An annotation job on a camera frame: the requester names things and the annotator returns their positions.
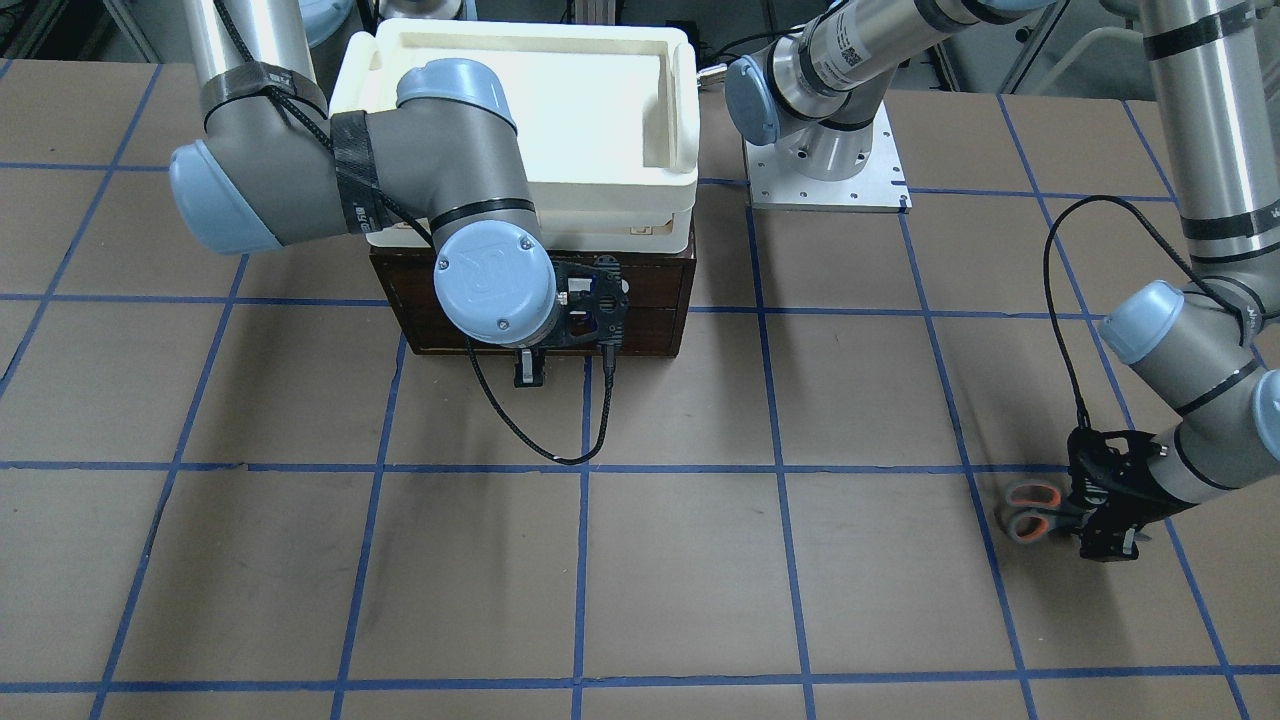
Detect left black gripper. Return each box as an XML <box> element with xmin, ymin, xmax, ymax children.
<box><xmin>1068</xmin><ymin>427</ymin><xmax>1171</xmax><ymax>562</ymax></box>

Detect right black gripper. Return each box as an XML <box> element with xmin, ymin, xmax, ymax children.
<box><xmin>513</xmin><ymin>256</ymin><xmax>628</xmax><ymax>388</ymax></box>

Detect grey orange scissors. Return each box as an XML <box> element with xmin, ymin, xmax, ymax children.
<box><xmin>998</xmin><ymin>479</ymin><xmax>1085</xmax><ymax>544</ymax></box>

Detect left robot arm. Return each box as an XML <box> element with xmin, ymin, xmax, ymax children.
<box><xmin>724</xmin><ymin>1</ymin><xmax>1279</xmax><ymax>562</ymax></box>

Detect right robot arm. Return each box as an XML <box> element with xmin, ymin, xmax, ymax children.
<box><xmin>169</xmin><ymin>1</ymin><xmax>628</xmax><ymax>386</ymax></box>

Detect dark wooden drawer cabinet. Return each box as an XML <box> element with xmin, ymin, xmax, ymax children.
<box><xmin>369</xmin><ymin>231</ymin><xmax>698</xmax><ymax>357</ymax></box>

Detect white plastic storage box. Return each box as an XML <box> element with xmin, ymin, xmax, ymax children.
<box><xmin>329</xmin><ymin>19</ymin><xmax>700</xmax><ymax>255</ymax></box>

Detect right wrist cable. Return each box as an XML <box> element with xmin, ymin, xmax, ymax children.
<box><xmin>465</xmin><ymin>340</ymin><xmax>620</xmax><ymax>468</ymax></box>

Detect wrist cable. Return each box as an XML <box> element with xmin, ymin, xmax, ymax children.
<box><xmin>465</xmin><ymin>340</ymin><xmax>620</xmax><ymax>468</ymax></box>
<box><xmin>1042</xmin><ymin>193</ymin><xmax>1251</xmax><ymax>433</ymax></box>

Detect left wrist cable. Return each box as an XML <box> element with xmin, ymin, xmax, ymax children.
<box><xmin>1042</xmin><ymin>193</ymin><xmax>1251</xmax><ymax>433</ymax></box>

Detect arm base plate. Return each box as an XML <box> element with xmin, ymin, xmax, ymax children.
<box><xmin>744</xmin><ymin>102</ymin><xmax>913</xmax><ymax>213</ymax></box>

